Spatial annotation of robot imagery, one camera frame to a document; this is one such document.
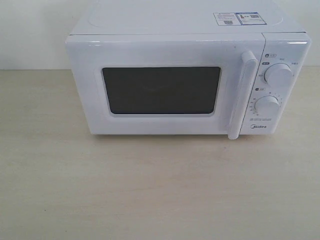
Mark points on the warning label sticker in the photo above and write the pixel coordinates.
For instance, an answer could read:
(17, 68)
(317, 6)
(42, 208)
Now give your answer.
(238, 18)

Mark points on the white microwave oven body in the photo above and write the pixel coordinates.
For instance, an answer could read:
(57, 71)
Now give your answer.
(285, 40)

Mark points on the white lower control knob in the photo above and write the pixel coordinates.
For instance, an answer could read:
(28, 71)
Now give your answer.
(267, 106)

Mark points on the white microwave door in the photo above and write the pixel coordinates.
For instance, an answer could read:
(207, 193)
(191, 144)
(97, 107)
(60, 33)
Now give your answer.
(165, 84)

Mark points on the white control knob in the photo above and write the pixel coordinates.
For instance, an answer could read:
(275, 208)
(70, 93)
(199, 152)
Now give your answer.
(267, 106)
(278, 75)

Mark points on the white upper control knob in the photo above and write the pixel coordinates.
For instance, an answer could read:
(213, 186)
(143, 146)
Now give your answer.
(278, 75)

